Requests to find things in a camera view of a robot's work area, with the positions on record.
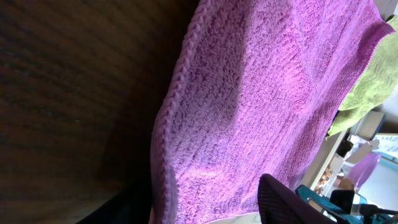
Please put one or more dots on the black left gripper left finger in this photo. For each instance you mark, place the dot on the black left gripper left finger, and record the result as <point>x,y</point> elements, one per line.
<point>131,206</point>

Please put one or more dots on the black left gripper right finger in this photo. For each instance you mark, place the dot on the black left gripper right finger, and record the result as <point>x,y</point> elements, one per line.
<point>279,205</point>

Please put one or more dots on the purple microfiber cloth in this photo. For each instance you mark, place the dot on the purple microfiber cloth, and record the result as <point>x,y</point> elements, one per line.
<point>254,91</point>

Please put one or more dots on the green microfiber cloth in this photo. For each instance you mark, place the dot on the green microfiber cloth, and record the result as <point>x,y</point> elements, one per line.
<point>376,83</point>

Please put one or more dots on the teal plastic crate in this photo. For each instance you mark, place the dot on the teal plastic crate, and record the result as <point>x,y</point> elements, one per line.
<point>346,206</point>

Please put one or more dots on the background clutter boxes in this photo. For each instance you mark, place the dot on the background clutter boxes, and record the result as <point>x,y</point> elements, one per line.
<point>354,155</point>

